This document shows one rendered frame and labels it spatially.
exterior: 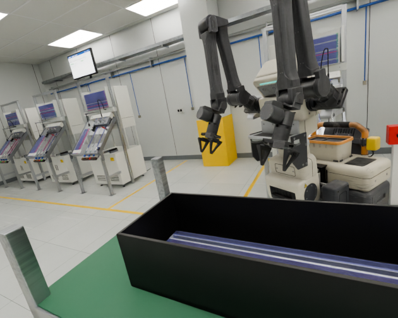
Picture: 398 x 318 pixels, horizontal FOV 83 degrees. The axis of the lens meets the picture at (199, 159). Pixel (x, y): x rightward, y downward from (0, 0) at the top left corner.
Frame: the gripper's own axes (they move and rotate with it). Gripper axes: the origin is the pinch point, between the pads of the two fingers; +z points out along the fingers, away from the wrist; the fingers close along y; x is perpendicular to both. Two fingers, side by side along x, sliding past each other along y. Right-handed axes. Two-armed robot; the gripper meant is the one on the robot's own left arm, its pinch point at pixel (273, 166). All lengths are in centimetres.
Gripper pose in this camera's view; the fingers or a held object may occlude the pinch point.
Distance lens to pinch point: 85.4
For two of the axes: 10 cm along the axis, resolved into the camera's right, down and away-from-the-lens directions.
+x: 8.0, 1.5, 5.8
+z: -2.3, 9.7, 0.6
